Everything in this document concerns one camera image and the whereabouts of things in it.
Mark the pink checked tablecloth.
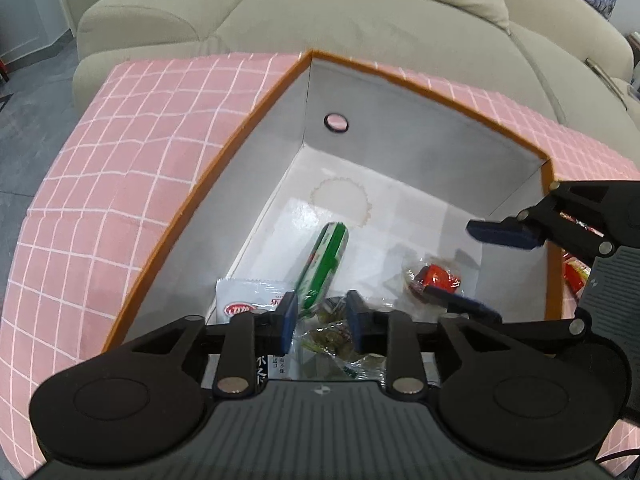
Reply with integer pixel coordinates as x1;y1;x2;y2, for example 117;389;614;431
0;52;640;476

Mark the white packet red label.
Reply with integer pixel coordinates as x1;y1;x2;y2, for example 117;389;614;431
215;279;301;382

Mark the orange cardboard box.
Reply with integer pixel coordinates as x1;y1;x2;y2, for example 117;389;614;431
100;49;584;391

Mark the clear packet red candy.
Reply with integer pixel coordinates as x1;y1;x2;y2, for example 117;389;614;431
402;257;464;304

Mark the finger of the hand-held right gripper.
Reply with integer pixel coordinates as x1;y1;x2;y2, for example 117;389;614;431
422;286;594;357
466;179;640;258

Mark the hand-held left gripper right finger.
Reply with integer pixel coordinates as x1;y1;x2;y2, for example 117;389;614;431
346;290;546;397

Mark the small brown snack packet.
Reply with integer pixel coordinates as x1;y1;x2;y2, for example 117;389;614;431
295;297;386;382

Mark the large red snack bag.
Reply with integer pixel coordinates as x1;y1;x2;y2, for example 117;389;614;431
559;210;604;304

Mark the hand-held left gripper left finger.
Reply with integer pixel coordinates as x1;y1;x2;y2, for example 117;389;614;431
102;291;300;397

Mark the beige sofa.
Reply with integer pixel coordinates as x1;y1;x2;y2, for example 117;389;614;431
72;0;640;131

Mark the green sausage stick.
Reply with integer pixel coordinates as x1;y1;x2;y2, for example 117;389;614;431
294;222;350;319

